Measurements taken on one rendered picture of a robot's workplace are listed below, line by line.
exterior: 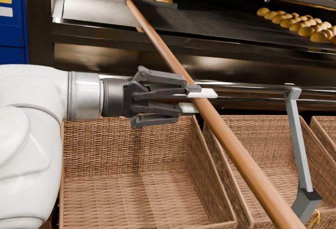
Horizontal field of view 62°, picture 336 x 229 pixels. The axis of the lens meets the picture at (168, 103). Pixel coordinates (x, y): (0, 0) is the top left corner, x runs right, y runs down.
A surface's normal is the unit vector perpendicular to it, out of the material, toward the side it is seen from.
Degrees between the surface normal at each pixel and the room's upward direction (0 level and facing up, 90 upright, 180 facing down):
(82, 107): 82
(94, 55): 70
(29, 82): 18
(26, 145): 60
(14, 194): 44
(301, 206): 90
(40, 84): 23
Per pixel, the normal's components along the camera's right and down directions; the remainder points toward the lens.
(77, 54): 0.32, 0.19
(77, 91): 0.33, -0.19
